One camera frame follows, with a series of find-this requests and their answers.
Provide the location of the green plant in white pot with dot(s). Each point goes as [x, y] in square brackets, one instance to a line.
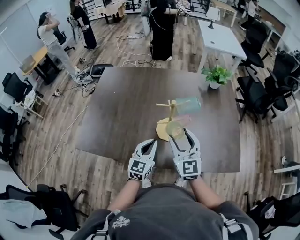
[218, 75]

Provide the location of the white frame stool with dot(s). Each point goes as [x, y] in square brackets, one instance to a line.
[287, 190]

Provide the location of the person's right forearm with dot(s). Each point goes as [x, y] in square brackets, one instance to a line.
[204, 194]

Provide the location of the long wooden top table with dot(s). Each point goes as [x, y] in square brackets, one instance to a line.
[288, 168]

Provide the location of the wooden cup tree stand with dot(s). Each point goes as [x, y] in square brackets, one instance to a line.
[162, 131]

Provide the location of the wooden stool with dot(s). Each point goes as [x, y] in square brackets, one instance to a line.
[38, 105]

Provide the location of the person's left forearm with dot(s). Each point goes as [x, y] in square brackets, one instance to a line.
[126, 194]

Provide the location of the patterned cloth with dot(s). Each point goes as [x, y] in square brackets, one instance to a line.
[270, 212]

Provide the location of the white power strip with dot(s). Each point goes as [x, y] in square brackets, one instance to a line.
[131, 36]

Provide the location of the small checkered device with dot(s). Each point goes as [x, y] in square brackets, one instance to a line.
[57, 92]

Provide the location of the table with beige cloth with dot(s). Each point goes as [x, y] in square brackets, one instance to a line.
[110, 9]

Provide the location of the blue-green translucent cup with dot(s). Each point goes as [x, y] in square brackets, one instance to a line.
[188, 105]

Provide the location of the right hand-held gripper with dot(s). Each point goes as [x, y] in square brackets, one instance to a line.
[189, 167]

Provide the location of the person's dark grey shirt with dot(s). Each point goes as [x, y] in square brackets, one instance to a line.
[168, 211]

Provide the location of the person's right white shoe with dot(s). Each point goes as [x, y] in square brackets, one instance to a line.
[180, 182]

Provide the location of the white floral cloth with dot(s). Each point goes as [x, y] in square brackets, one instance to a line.
[29, 98]

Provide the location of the black office chair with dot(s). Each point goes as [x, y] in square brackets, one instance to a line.
[283, 77]
[286, 211]
[255, 39]
[15, 86]
[9, 131]
[61, 38]
[253, 91]
[61, 208]

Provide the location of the light grey cloth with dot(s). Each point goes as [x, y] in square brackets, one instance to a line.
[23, 213]

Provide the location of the white shade table lamp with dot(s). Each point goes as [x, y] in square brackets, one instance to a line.
[212, 14]

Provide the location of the small wooden top table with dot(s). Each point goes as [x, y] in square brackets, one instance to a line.
[225, 8]

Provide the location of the person's left white shoe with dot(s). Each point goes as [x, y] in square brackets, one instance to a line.
[146, 182]

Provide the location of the black metal railing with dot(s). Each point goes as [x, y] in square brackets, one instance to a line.
[199, 5]

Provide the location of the yellow-green translucent cup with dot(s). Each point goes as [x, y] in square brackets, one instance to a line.
[175, 130]

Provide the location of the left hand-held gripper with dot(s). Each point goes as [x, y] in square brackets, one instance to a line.
[138, 168]

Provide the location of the yellow top side table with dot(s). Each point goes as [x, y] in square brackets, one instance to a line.
[41, 52]

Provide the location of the square white table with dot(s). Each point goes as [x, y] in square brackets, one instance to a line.
[222, 39]

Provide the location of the person's white shoe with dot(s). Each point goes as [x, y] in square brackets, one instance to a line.
[146, 182]
[180, 182]

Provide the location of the pink translucent cup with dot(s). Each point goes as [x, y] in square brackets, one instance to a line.
[185, 120]

